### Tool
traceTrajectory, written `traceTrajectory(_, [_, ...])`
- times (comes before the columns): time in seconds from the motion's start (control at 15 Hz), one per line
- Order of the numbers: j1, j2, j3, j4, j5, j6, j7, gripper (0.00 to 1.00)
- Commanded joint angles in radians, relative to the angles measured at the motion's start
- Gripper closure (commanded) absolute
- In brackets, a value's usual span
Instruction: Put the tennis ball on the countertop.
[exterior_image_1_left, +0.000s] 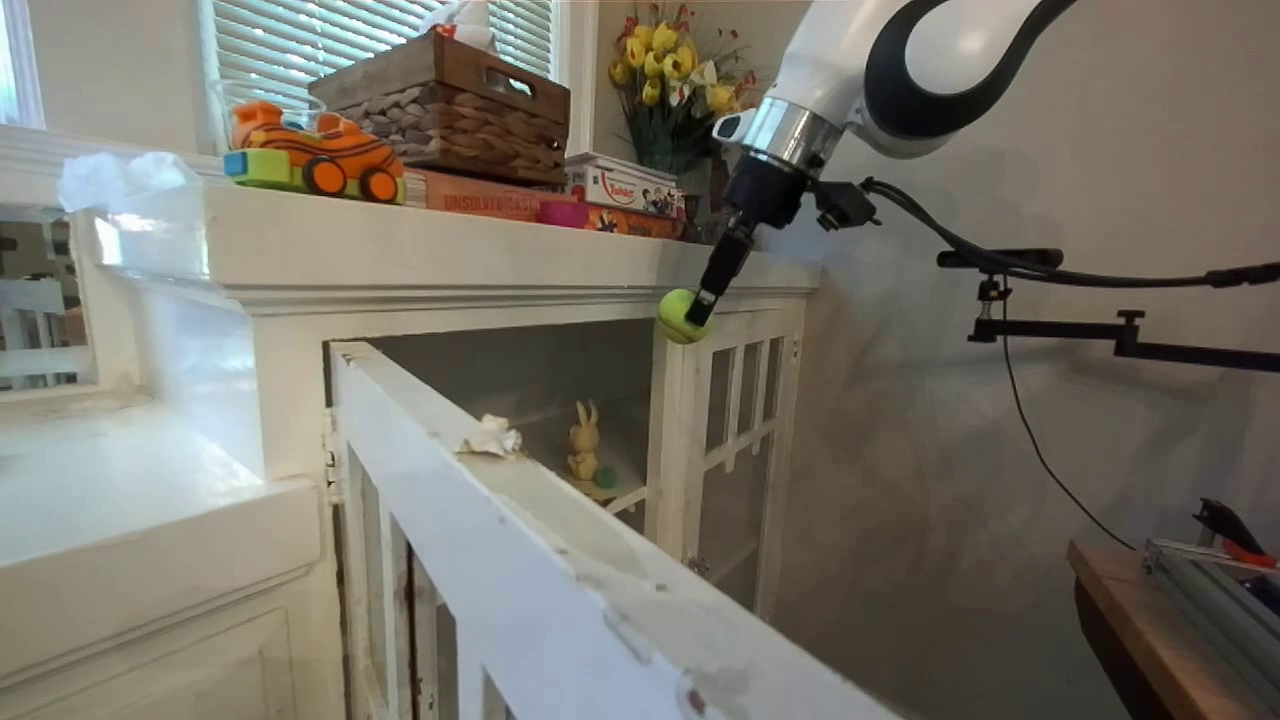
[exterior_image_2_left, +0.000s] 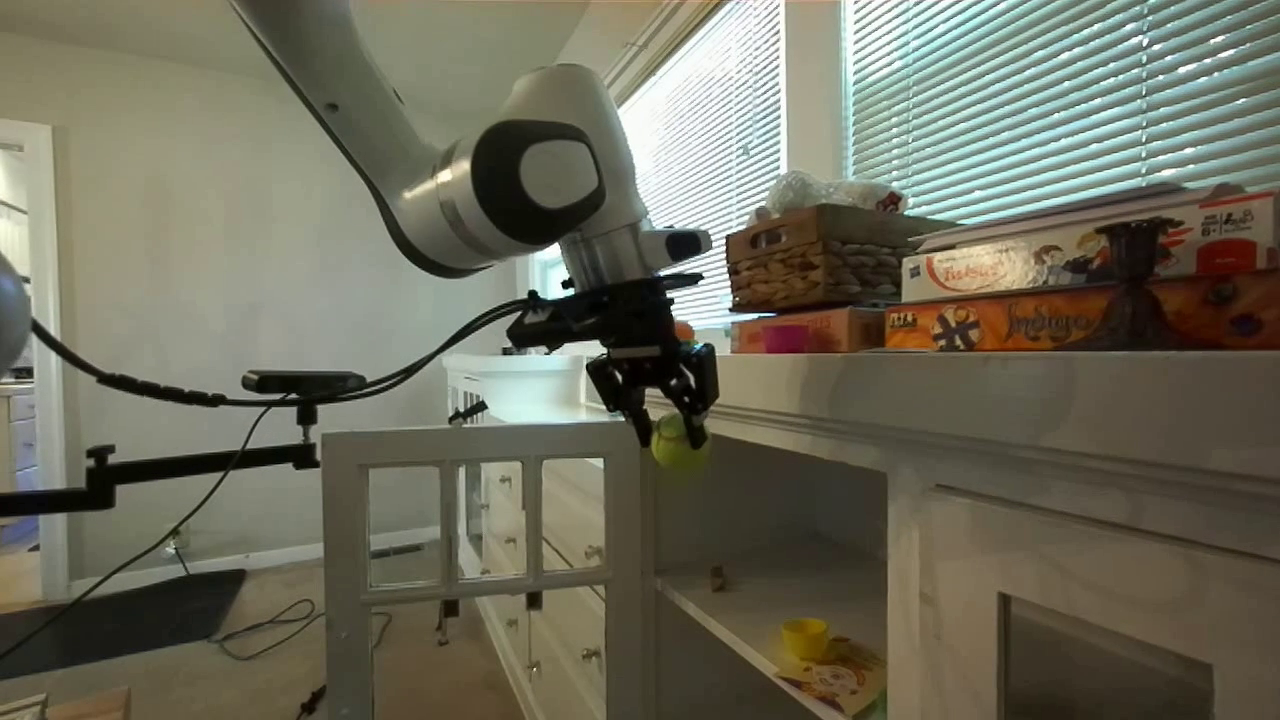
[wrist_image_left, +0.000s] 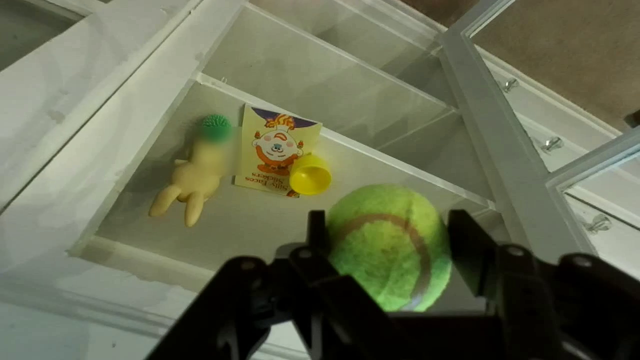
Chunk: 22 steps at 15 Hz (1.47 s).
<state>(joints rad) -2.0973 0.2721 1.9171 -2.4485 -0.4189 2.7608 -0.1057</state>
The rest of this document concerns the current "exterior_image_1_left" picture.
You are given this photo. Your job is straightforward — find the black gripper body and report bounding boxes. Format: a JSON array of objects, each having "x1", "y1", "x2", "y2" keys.
[{"x1": 723, "y1": 154, "x2": 813, "y2": 233}]

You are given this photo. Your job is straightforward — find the yellow-green tennis ball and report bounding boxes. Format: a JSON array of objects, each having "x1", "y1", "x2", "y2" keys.
[{"x1": 656, "y1": 286, "x2": 715, "y2": 347}]

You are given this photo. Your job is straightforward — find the dark flower vase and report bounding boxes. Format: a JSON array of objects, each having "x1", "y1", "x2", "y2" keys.
[{"x1": 675, "y1": 157, "x2": 748, "y2": 251}]

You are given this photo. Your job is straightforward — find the orange board game box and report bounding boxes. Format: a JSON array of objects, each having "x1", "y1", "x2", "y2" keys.
[{"x1": 583, "y1": 200, "x2": 692, "y2": 246}]

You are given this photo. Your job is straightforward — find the white board game box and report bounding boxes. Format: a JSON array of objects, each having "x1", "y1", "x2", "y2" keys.
[{"x1": 558, "y1": 154, "x2": 692, "y2": 222}]

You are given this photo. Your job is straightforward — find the yellow flower bouquet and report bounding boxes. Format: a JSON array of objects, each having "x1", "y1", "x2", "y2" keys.
[{"x1": 609, "y1": 6, "x2": 758, "y2": 171}]

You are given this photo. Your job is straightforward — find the white cabinet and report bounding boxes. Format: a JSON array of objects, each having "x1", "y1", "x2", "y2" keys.
[
  {"x1": 0, "y1": 396, "x2": 338, "y2": 720},
  {"x1": 195, "y1": 176, "x2": 816, "y2": 626}
]

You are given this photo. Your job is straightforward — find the yellow rubber rabbit toy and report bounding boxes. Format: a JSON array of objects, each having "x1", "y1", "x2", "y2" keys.
[{"x1": 558, "y1": 396, "x2": 614, "y2": 490}]

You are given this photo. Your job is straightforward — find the white door knob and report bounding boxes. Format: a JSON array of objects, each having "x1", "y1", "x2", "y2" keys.
[{"x1": 458, "y1": 407, "x2": 526, "y2": 466}]

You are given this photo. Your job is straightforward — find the brown woven basket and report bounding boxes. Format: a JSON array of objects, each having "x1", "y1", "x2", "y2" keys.
[{"x1": 308, "y1": 28, "x2": 575, "y2": 188}]

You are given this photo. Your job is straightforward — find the white cabinet door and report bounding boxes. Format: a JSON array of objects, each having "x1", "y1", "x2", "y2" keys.
[{"x1": 324, "y1": 337, "x2": 905, "y2": 720}]

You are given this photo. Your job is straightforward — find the orange toy truck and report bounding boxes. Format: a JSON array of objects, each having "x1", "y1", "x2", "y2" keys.
[{"x1": 218, "y1": 100, "x2": 407, "y2": 210}]

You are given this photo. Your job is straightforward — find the white window blinds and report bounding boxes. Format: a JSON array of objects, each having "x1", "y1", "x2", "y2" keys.
[{"x1": 195, "y1": 0, "x2": 565, "y2": 132}]

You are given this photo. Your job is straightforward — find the brown wooden table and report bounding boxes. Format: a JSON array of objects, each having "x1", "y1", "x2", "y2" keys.
[{"x1": 1065, "y1": 536, "x2": 1280, "y2": 720}]

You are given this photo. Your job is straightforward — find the black and red tool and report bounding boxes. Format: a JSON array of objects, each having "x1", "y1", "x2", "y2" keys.
[{"x1": 1191, "y1": 498, "x2": 1277, "y2": 563}]

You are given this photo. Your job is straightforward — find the flat grey device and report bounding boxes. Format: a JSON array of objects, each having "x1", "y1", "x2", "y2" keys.
[{"x1": 1143, "y1": 536, "x2": 1280, "y2": 664}]

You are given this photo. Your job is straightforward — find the white lower cabinet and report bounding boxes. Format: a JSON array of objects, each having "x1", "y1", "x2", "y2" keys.
[{"x1": 0, "y1": 396, "x2": 338, "y2": 720}]

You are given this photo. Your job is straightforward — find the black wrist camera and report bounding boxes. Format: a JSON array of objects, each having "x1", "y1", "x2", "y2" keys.
[{"x1": 813, "y1": 176, "x2": 883, "y2": 236}]

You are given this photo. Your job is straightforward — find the black stereo camera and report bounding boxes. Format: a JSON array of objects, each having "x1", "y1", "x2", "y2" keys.
[{"x1": 934, "y1": 246, "x2": 1066, "y2": 277}]

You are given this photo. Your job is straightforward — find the thin black camera cable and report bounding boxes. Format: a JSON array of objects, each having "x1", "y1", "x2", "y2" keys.
[{"x1": 994, "y1": 332, "x2": 1139, "y2": 552}]

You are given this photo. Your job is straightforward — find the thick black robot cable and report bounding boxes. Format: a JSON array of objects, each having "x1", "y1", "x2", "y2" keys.
[{"x1": 855, "y1": 171, "x2": 1280, "y2": 293}]

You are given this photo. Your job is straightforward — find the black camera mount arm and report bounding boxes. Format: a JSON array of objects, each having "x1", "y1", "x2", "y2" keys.
[{"x1": 968, "y1": 270, "x2": 1280, "y2": 375}]

